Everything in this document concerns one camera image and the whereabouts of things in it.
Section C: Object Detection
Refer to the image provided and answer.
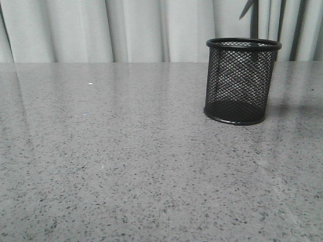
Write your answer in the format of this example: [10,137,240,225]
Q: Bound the grey orange handled scissors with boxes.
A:
[239,0,254,19]

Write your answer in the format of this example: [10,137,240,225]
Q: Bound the black mesh pen bucket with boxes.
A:
[203,38,282,126]

